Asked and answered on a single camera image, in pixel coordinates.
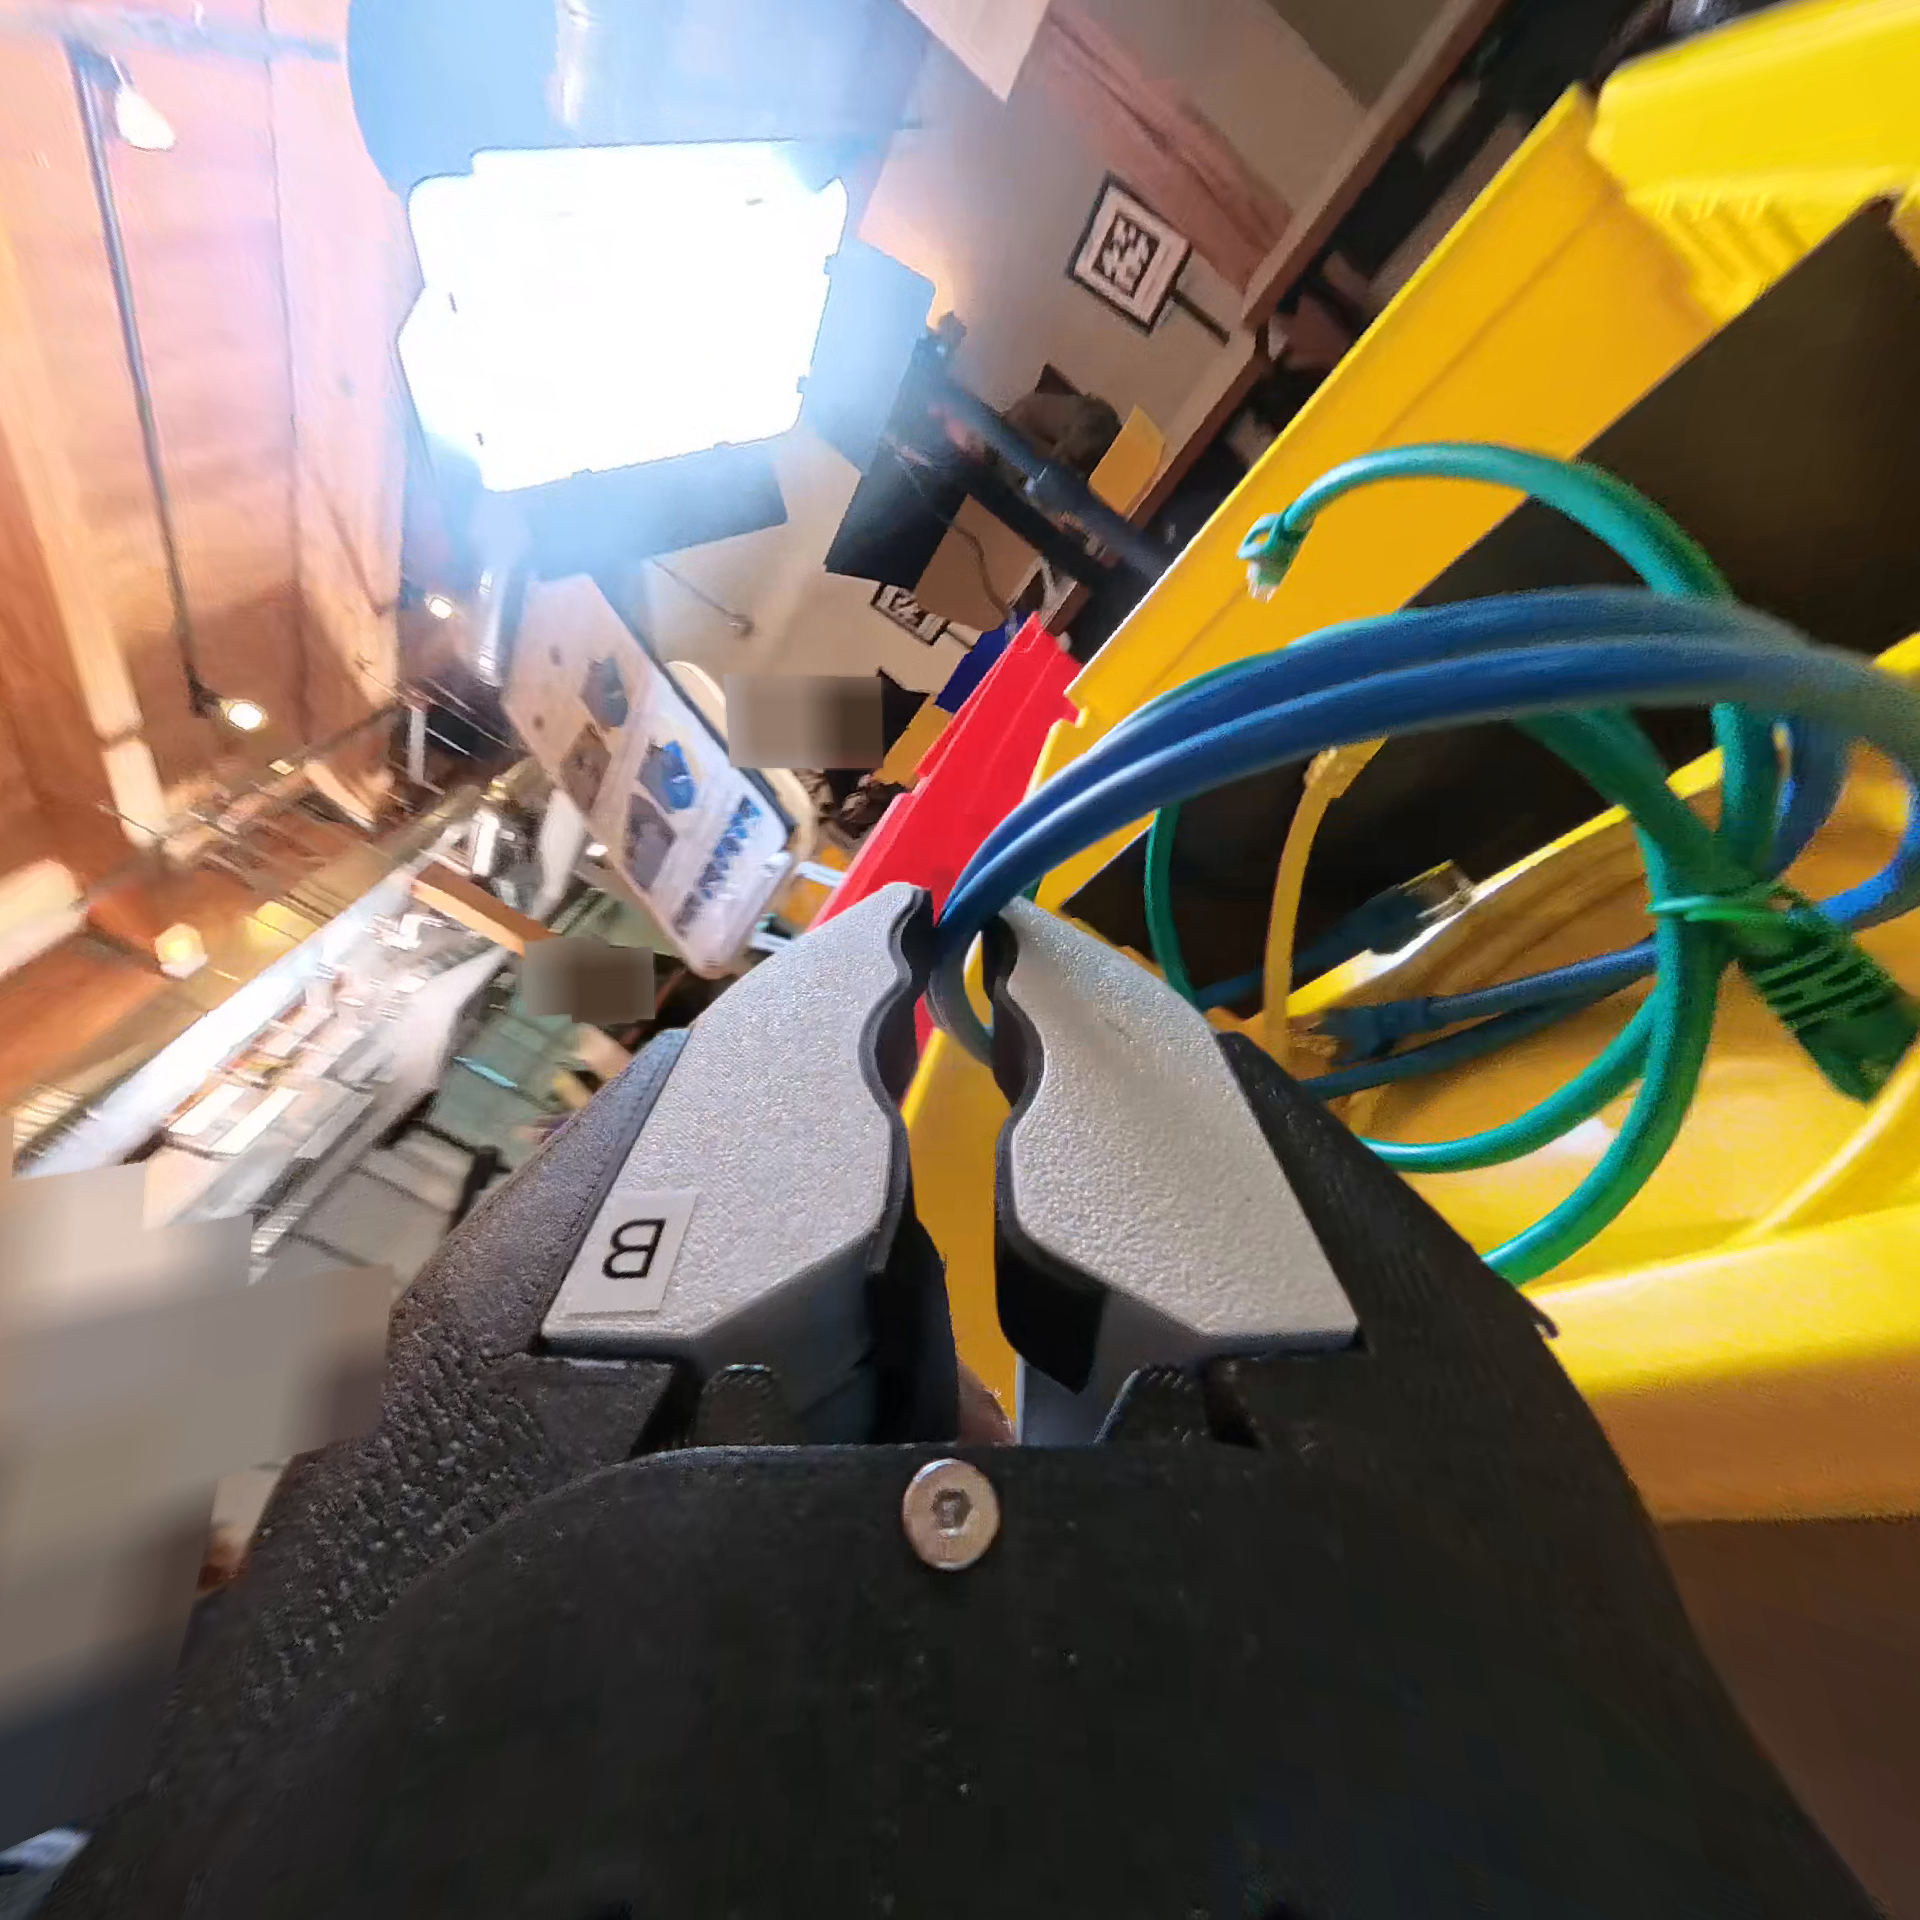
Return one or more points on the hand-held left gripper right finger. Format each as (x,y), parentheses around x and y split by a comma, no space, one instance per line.
(1170,1170)

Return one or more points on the ceiling light panel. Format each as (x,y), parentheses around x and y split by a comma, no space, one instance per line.
(616,317)

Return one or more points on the yellow plastic bin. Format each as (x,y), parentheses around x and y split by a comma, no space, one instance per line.
(1425,376)

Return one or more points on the dark blue pole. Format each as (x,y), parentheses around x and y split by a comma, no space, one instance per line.
(1036,480)

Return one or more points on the black and white tag sign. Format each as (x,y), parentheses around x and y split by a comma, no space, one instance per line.
(1127,251)

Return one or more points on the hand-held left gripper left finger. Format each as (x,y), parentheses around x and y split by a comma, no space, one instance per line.
(765,1141)

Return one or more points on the small black white tag sign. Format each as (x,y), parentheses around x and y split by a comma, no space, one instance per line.
(909,613)

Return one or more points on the red plastic bin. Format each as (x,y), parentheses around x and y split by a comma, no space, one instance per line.
(961,779)

